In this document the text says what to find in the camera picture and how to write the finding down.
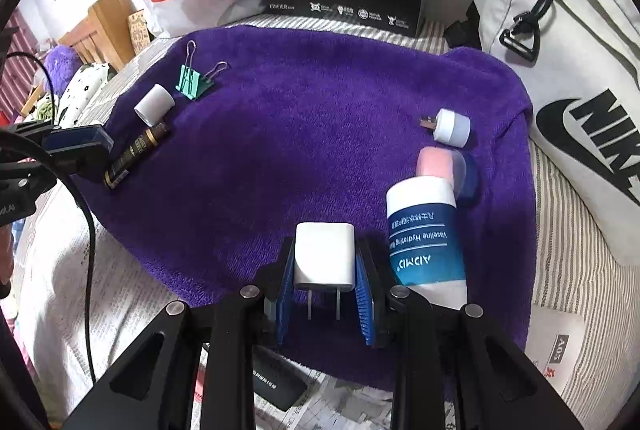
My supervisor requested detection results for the purple plush toy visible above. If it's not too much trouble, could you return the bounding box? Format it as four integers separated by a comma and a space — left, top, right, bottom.
44, 44, 83, 96

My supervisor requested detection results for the wooden furniture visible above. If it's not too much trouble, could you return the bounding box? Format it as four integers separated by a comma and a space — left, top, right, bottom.
60, 0, 138, 71

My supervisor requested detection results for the translucent white cup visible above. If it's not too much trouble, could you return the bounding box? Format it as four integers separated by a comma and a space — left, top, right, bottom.
133, 84, 175, 127

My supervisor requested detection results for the small white round plug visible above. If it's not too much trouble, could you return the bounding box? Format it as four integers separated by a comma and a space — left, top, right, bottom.
419, 108, 472, 146

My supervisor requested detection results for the red striped cloth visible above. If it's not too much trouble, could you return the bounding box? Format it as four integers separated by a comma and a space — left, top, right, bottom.
0, 7, 48, 111

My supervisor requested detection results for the thick black cable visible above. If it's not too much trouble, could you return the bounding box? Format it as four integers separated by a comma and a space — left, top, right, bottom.
0, 130, 98, 378

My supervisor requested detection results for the flat black box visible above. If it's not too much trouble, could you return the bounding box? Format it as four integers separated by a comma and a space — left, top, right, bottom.
250, 345, 308, 413

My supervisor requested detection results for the brown patterned box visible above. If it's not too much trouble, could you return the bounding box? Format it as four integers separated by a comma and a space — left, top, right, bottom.
127, 10, 153, 56

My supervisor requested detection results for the white printed paper packet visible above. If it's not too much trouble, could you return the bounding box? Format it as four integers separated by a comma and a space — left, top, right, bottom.
525, 305, 587, 398

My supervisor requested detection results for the newspaper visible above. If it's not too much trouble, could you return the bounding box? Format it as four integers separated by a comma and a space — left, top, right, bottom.
12, 180, 451, 430

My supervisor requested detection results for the white wall charger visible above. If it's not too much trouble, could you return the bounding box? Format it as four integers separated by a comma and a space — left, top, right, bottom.
292, 222, 357, 318

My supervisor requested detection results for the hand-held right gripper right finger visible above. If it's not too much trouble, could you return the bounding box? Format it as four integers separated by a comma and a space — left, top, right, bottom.
352, 235, 586, 430

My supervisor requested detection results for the green cloth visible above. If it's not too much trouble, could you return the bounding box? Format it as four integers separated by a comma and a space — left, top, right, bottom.
20, 95, 58, 123

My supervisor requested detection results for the white dotted pillow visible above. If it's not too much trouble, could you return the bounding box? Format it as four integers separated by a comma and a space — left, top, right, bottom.
57, 62, 113, 128

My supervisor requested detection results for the black tube with gold label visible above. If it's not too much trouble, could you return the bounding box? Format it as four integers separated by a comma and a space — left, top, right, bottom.
103, 122, 168, 191

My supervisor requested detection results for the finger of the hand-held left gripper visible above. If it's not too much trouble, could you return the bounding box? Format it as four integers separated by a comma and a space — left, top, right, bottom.
0, 160, 58, 211
15, 122, 115, 185

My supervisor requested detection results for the teal binder clip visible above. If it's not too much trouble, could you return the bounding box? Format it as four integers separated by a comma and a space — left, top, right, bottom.
173, 41, 229, 102

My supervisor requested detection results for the striped bedsheet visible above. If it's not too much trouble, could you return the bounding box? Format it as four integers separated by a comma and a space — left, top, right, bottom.
100, 17, 640, 430

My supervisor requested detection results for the pink flashlight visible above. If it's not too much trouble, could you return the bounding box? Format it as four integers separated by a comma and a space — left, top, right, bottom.
416, 146, 463, 183

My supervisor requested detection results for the blue and white tube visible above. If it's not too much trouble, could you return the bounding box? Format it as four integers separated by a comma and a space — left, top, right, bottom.
385, 176, 469, 308

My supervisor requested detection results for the grey sling bag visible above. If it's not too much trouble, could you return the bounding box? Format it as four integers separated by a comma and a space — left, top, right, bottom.
445, 0, 640, 266

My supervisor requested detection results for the purple towel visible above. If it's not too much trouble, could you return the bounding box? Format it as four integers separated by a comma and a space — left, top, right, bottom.
70, 25, 538, 393

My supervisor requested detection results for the clear round plastic lid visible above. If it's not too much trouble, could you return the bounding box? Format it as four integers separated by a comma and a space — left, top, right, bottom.
452, 151, 482, 207

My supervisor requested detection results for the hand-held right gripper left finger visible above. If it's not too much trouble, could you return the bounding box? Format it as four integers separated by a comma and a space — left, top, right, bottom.
62, 237, 301, 430

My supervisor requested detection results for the thin black cable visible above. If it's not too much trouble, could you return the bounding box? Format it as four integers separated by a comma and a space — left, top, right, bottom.
2, 52, 55, 123

